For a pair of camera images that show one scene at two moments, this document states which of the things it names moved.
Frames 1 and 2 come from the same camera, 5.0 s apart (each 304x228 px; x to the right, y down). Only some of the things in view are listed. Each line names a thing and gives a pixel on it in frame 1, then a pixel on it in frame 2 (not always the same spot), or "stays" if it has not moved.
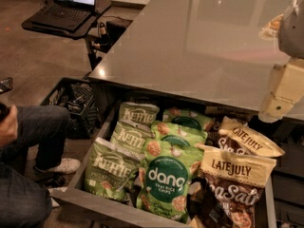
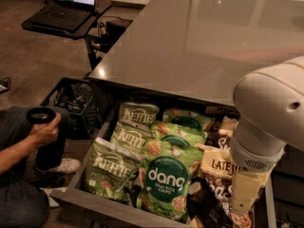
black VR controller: [6, 85] → [40, 115]
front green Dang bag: [164, 179] stays
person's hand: [9, 127] → [46, 133]
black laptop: [69, 8] stays
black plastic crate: [77, 96] stays
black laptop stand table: [101, 9] stays
